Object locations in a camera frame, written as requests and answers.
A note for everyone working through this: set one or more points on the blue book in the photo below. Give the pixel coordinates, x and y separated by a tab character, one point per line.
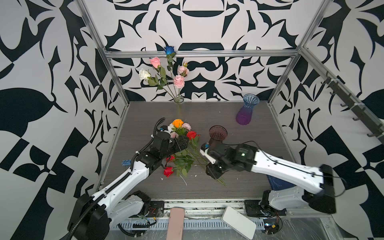
278	184

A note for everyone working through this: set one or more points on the small pink flower sprig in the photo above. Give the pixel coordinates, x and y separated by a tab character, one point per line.
183	69

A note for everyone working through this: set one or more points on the pink rose flower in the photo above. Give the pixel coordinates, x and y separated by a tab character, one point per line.
156	64

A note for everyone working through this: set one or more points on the circuit board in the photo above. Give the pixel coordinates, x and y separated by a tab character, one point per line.
272	226

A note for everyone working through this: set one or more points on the large pink peony flower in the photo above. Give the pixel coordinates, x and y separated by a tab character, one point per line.
179	83

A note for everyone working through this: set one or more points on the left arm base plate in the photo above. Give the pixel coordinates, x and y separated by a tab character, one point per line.
156	209

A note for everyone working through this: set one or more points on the blue purple glass vase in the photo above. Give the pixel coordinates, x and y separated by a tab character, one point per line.
244	115

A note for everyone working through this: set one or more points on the white rose flower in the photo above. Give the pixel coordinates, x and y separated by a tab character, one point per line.
144	74

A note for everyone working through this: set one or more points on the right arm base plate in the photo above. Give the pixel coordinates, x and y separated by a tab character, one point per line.
258	209

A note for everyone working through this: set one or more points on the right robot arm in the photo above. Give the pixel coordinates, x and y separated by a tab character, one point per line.
312	186

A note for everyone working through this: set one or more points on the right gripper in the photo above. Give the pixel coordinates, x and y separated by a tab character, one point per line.
212	172

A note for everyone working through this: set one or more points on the clear glass vase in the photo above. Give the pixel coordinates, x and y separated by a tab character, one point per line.
178	99

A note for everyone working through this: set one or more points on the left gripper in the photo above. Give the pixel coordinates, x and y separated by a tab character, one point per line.
182	143

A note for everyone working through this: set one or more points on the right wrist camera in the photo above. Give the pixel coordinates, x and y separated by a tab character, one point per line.
204	152

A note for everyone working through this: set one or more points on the blue rose flower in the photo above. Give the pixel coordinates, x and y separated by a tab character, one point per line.
170	53

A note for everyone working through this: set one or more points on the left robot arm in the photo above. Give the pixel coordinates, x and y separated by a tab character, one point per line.
93	216

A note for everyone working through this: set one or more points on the wall hook rail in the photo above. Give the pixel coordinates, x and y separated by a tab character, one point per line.
352	103

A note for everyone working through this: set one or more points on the maroon glass vase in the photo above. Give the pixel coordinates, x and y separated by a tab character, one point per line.
217	134

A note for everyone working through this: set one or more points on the blue binder clip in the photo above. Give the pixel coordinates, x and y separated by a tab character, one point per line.
126	163

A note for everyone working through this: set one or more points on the white phone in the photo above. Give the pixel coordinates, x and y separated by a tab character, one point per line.
239	223

